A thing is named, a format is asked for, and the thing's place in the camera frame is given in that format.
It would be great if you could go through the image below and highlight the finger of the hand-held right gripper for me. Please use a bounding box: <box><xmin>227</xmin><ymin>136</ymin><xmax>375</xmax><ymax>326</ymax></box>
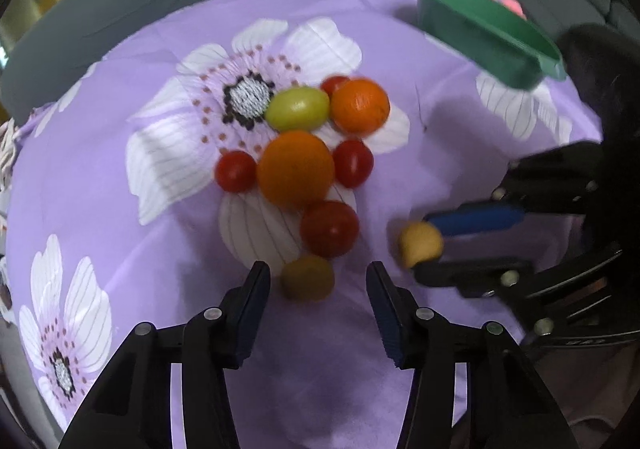
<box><xmin>424</xmin><ymin>143</ymin><xmax>604</xmax><ymax>236</ymax></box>
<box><xmin>414</xmin><ymin>242</ymin><xmax>624</xmax><ymax>336</ymax></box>

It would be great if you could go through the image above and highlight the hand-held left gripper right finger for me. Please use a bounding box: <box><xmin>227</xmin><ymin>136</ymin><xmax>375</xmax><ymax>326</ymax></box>
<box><xmin>366</xmin><ymin>260</ymin><xmax>583</xmax><ymax>449</ymax></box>

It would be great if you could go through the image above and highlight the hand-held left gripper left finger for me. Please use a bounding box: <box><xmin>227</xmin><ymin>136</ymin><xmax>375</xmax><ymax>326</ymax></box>
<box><xmin>59</xmin><ymin>260</ymin><xmax>272</xmax><ymax>449</ymax></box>

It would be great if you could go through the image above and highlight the large red tomato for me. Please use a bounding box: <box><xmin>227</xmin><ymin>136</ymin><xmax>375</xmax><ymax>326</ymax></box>
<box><xmin>300</xmin><ymin>200</ymin><xmax>360</xmax><ymax>258</ymax></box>

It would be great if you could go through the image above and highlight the red cherry tomato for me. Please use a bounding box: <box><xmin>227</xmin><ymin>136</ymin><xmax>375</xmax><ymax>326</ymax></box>
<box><xmin>332</xmin><ymin>139</ymin><xmax>375</xmax><ymax>188</ymax></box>
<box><xmin>320</xmin><ymin>75</ymin><xmax>352</xmax><ymax>97</ymax></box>
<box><xmin>214</xmin><ymin>151</ymin><xmax>258</xmax><ymax>193</ymax></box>

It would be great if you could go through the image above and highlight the green plastic bowl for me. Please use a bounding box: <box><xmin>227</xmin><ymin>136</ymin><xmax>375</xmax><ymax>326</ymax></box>
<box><xmin>415</xmin><ymin>0</ymin><xmax>568</xmax><ymax>90</ymax></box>

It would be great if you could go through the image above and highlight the large orange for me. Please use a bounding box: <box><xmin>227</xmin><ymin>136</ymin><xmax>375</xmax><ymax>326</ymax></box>
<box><xmin>257</xmin><ymin>130</ymin><xmax>336</xmax><ymax>208</ymax></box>

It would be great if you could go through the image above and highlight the green tomato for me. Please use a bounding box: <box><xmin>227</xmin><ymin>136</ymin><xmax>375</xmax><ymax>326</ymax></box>
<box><xmin>265</xmin><ymin>86</ymin><xmax>331</xmax><ymax>132</ymax></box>

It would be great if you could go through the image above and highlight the purple floral blanket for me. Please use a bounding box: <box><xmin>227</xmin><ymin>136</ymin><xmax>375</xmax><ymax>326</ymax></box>
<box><xmin>4</xmin><ymin>0</ymin><xmax>606</xmax><ymax>449</ymax></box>

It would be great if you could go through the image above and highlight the white crochet cloth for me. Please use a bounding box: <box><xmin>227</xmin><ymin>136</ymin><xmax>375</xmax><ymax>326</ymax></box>
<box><xmin>0</xmin><ymin>121</ymin><xmax>21</xmax><ymax>190</ymax></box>

